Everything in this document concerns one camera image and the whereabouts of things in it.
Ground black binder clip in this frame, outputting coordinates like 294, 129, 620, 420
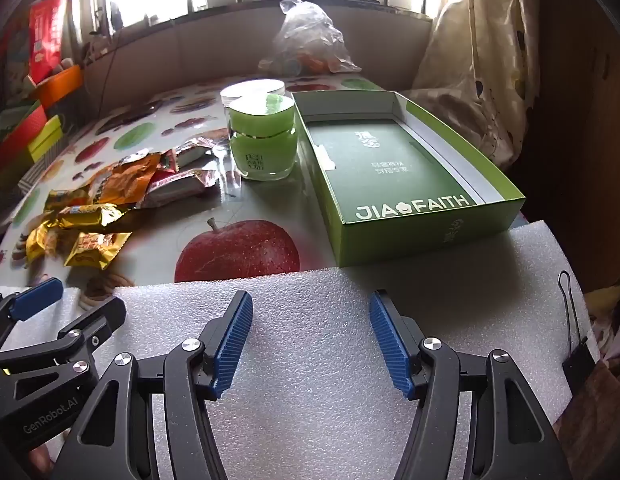
558, 270, 603, 401

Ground wooden cabinet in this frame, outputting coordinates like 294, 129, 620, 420
530, 0, 620, 296

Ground cream patterned curtain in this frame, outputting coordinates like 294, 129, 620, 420
400, 0, 541, 171

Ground dark smartphone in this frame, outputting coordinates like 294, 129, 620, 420
107, 101, 166, 123

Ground clear jar with white lid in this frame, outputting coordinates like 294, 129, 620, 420
220, 81, 286, 111

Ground person's left hand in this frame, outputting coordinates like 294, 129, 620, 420
27, 447, 53, 480

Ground striped box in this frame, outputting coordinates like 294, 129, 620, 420
17, 157, 56, 193

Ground orange box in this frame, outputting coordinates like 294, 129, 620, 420
35, 65, 85, 108

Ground red paper bag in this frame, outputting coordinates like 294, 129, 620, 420
27, 0, 73, 86

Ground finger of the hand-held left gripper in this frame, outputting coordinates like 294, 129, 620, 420
0, 277, 65, 351
0, 296, 127, 368

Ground red box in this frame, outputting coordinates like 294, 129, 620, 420
0, 102, 48, 171

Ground green cardboard box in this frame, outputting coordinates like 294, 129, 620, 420
289, 89, 526, 268

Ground clear plastic bag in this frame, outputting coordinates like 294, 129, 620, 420
258, 0, 363, 77

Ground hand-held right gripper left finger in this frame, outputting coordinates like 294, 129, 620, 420
52, 290, 254, 480

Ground colourful cartoon bag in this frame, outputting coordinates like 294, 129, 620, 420
0, 25, 36, 111

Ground fruit printed tablecloth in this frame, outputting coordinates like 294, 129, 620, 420
0, 72, 426, 311

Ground green glass jar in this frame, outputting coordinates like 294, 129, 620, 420
226, 94, 298, 182

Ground gold candy packet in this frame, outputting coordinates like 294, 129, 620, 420
64, 231, 133, 268
24, 222, 58, 261
45, 189, 91, 208

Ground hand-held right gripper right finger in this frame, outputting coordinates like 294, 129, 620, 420
368, 290, 573, 480

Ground white foam sheet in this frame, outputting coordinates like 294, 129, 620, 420
0, 220, 603, 480

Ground lime green box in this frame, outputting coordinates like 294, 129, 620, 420
27, 115, 66, 161

